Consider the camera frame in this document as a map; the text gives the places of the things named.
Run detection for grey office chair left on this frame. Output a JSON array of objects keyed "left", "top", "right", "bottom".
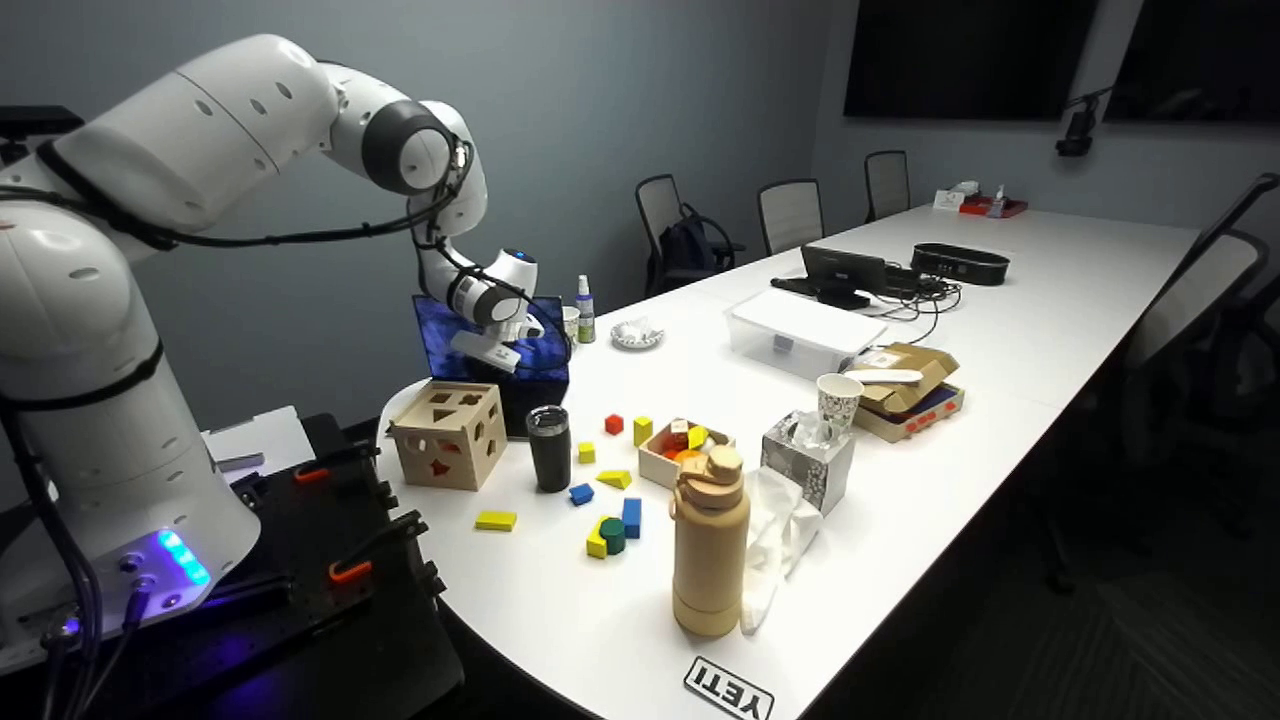
[{"left": 637, "top": 172, "right": 692, "bottom": 293}]

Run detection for yellow block near tumbler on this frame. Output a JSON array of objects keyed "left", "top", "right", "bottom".
[{"left": 575, "top": 442, "right": 595, "bottom": 464}]

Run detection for grey office chair right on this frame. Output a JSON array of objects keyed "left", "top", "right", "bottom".
[{"left": 864, "top": 149, "right": 912, "bottom": 220}]

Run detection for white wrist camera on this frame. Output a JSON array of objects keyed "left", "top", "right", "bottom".
[{"left": 452, "top": 334, "right": 521, "bottom": 377}]

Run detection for white flat box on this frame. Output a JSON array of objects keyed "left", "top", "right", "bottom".
[{"left": 729, "top": 289, "right": 883, "bottom": 356}]

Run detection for black oval speaker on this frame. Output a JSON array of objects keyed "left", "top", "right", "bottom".
[{"left": 912, "top": 246, "right": 1007, "bottom": 285}]

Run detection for wall television screen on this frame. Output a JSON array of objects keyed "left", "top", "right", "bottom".
[{"left": 844, "top": 0, "right": 1097, "bottom": 122}]

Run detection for near right office chair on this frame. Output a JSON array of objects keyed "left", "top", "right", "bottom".
[{"left": 1030, "top": 172, "right": 1280, "bottom": 596}]

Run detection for yellow block bottom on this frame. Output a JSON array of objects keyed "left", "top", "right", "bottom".
[{"left": 583, "top": 532, "right": 609, "bottom": 560}]

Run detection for wooden tray with blocks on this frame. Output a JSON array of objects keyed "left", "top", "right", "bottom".
[{"left": 637, "top": 419, "right": 734, "bottom": 487}]

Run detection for yellow cube block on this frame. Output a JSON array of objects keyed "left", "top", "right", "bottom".
[{"left": 633, "top": 415, "right": 653, "bottom": 449}]

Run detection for white round puck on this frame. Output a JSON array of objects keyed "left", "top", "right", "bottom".
[{"left": 612, "top": 320, "right": 664, "bottom": 354}]

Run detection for grey office chair middle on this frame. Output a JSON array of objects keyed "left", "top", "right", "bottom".
[{"left": 757, "top": 181, "right": 825, "bottom": 253}]

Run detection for dark grey tumbler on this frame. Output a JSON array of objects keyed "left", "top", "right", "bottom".
[{"left": 523, "top": 406, "right": 573, "bottom": 494}]

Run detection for red tray with items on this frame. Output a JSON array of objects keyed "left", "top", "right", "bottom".
[{"left": 931, "top": 181, "right": 1024, "bottom": 220}]

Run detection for tan insulated bottle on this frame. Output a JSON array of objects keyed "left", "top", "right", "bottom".
[{"left": 674, "top": 449, "right": 754, "bottom": 642}]

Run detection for blue small block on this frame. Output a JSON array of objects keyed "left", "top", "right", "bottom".
[{"left": 570, "top": 486, "right": 595, "bottom": 508}]

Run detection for green round block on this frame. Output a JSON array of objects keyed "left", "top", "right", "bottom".
[{"left": 595, "top": 518, "right": 627, "bottom": 555}]

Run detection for yellow rectangular block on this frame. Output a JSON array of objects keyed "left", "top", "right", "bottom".
[{"left": 475, "top": 514, "right": 521, "bottom": 532}]

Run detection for clear plastic bag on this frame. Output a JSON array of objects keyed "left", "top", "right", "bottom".
[{"left": 739, "top": 470, "right": 825, "bottom": 632}]

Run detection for black backpack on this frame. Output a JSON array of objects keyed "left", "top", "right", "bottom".
[{"left": 653, "top": 204, "right": 739, "bottom": 289}]

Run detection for wooden shape sorter cube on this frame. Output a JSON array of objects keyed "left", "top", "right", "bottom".
[{"left": 388, "top": 379, "right": 509, "bottom": 494}]

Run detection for blue tall block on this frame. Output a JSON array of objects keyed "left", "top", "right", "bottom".
[{"left": 619, "top": 497, "right": 644, "bottom": 540}]

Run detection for white papers on cart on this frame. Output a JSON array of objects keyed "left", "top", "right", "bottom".
[{"left": 203, "top": 406, "right": 311, "bottom": 486}]

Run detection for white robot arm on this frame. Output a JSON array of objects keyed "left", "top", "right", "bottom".
[{"left": 0, "top": 33, "right": 536, "bottom": 657}]

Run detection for black robot cart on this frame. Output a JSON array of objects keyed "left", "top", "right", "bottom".
[{"left": 0, "top": 415, "right": 463, "bottom": 720}]

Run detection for black YETI sticker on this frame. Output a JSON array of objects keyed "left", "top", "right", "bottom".
[{"left": 684, "top": 657, "right": 777, "bottom": 720}]

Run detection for small spray bottle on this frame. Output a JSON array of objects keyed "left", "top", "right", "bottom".
[{"left": 575, "top": 273, "right": 595, "bottom": 343}]

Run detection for yellow triangle block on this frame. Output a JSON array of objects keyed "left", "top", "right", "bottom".
[{"left": 595, "top": 470, "right": 633, "bottom": 487}]

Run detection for white paper cup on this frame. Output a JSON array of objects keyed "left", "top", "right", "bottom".
[{"left": 818, "top": 371, "right": 864, "bottom": 436}]

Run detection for grey office chair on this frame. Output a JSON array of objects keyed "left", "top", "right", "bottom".
[
  {"left": 864, "top": 149, "right": 912, "bottom": 220},
  {"left": 757, "top": 181, "right": 825, "bottom": 253},
  {"left": 637, "top": 172, "right": 692, "bottom": 293}
]

